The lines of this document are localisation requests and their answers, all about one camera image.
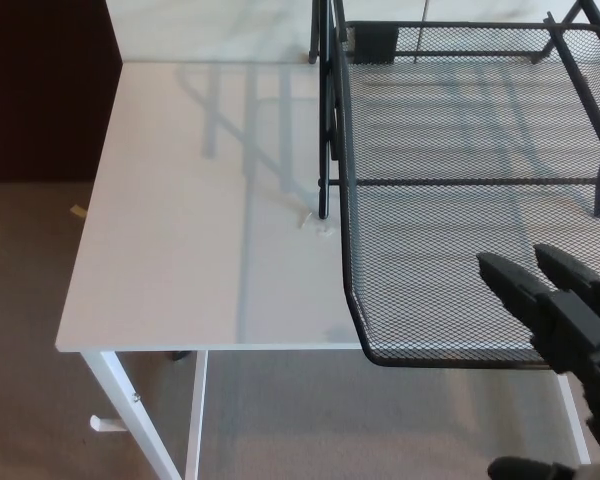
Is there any black rectangular plate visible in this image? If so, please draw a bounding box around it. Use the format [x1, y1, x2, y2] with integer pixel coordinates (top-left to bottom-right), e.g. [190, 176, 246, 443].
[353, 25, 398, 65]

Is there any black mesh file tray layer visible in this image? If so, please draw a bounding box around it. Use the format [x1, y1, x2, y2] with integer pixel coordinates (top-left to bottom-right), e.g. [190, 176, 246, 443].
[331, 20, 600, 370]

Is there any white table leg frame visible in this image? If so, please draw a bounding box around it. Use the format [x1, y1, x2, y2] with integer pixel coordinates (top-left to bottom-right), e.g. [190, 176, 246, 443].
[81, 349, 211, 480]
[557, 374, 594, 465]

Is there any black wire mesh basket rack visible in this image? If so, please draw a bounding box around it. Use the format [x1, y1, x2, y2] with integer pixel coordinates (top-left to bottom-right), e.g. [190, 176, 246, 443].
[306, 0, 600, 222]

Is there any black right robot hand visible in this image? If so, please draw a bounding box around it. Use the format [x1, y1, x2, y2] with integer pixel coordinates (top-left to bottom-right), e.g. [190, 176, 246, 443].
[476, 243, 600, 480]

